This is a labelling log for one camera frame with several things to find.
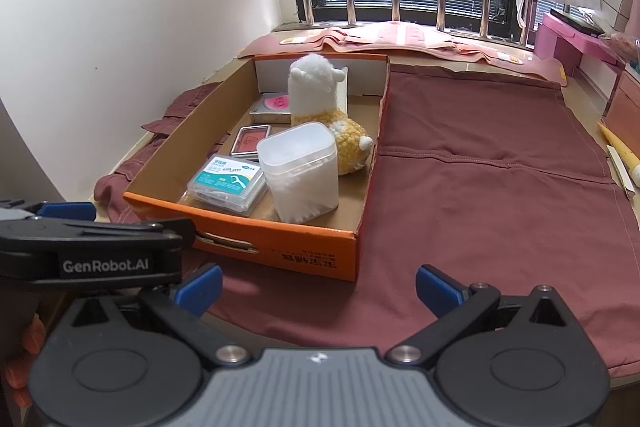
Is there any wooden box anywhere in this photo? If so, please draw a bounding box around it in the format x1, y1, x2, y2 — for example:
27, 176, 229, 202
602, 69, 640, 142

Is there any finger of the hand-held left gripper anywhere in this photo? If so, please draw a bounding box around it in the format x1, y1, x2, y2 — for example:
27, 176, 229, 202
0, 201, 97, 224
0, 217, 197, 255

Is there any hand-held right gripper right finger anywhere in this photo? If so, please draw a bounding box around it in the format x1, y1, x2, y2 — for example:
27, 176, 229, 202
386, 264, 581, 364

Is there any pink waist support belt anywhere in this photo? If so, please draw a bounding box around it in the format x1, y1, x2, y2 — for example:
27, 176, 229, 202
237, 23, 566, 85

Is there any maroon cloth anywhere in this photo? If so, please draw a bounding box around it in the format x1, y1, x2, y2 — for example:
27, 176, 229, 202
95, 64, 640, 380

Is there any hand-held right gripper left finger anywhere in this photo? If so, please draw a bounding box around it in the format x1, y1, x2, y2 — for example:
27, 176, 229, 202
70, 263, 251, 365

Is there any yellow and white tube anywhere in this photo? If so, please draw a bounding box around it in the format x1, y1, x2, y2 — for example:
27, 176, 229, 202
598, 119, 640, 190

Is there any pink desk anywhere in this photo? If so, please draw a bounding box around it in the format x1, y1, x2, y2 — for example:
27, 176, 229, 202
535, 13, 626, 100

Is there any clear cotton swab container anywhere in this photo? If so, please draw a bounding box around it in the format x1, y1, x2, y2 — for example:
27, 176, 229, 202
256, 122, 340, 224

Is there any white embossed packet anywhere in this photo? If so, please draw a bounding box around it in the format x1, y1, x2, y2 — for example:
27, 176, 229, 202
334, 66, 349, 114

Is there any white flat strip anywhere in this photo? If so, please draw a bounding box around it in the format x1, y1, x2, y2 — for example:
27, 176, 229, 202
606, 144, 637, 202

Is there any white and yellow alpaca plush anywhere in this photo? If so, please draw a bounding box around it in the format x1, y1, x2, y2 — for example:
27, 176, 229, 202
287, 54, 375, 176

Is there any person's left hand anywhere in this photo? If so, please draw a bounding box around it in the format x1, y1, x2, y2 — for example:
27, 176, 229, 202
2, 312, 48, 408

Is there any black flat device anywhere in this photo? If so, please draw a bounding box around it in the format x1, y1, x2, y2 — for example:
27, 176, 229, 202
550, 9, 606, 35

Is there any clear floss pick box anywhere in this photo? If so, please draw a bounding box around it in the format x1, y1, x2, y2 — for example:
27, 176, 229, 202
186, 154, 268, 215

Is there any clear plastic bag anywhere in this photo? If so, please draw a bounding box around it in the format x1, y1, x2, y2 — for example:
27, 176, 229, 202
597, 29, 640, 62

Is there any pink and white small box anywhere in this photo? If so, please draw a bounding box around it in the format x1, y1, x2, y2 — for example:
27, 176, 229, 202
248, 93, 293, 125

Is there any orange cardboard box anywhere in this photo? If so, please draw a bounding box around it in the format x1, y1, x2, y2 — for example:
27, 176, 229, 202
122, 53, 391, 283

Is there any red compact case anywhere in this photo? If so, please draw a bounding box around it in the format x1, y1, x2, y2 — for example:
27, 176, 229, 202
231, 124, 272, 158

